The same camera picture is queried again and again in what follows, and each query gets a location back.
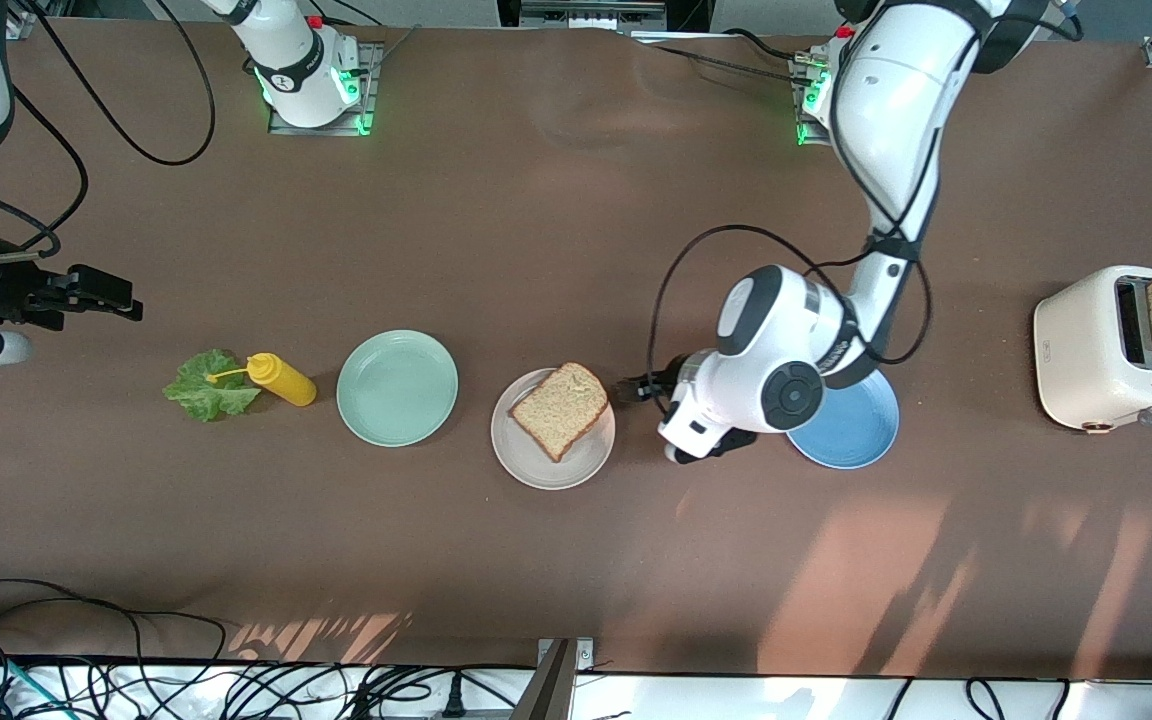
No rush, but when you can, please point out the beige plate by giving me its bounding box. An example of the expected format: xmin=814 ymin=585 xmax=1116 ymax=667
xmin=491 ymin=368 xmax=617 ymax=491

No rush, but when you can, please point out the mint green plate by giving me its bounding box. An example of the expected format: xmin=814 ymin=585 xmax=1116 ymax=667
xmin=336 ymin=330 xmax=459 ymax=448

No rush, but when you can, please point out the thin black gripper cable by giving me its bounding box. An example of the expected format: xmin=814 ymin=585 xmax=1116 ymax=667
xmin=0 ymin=88 xmax=90 ymax=263

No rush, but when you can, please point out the blue plate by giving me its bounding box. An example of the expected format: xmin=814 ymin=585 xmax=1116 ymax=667
xmin=786 ymin=370 xmax=901 ymax=470

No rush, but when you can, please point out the yellow mustard squeeze bottle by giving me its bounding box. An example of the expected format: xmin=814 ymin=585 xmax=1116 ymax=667
xmin=206 ymin=353 xmax=318 ymax=407

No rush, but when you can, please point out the black metal equipment frame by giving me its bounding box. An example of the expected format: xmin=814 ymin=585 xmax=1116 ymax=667
xmin=496 ymin=0 xmax=672 ymax=33

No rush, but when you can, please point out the metal table bracket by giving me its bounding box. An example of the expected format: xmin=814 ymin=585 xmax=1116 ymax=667
xmin=526 ymin=637 xmax=595 ymax=720

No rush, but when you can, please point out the green lettuce leaf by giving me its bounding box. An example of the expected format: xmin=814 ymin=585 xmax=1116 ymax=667
xmin=163 ymin=348 xmax=263 ymax=423

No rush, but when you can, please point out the white toaster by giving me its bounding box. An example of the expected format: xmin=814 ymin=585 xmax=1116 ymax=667
xmin=1033 ymin=264 xmax=1152 ymax=434

